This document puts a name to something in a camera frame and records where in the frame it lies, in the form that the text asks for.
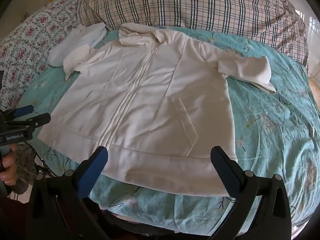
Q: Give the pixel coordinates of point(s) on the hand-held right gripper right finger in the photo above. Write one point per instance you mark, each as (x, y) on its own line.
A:
(226, 172)

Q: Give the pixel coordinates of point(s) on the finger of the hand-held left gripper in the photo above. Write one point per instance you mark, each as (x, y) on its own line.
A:
(23, 110)
(37, 120)

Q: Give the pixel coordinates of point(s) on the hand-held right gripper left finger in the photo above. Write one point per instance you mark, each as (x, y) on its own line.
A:
(90, 173)

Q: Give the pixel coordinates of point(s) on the white zip hooded jacket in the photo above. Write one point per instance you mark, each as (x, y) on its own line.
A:
(150, 92)

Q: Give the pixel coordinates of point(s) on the person's left hand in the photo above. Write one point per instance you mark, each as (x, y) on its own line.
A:
(8, 165)

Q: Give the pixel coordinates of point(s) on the teal floral bedsheet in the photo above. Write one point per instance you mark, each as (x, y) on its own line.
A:
(262, 130)

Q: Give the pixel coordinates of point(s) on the pink floral quilt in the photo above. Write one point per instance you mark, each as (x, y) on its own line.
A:
(30, 30)

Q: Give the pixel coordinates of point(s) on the folded white cloth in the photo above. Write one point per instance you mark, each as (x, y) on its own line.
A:
(75, 42)

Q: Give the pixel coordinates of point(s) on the plaid quilt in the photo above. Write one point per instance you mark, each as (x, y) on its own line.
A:
(200, 5)

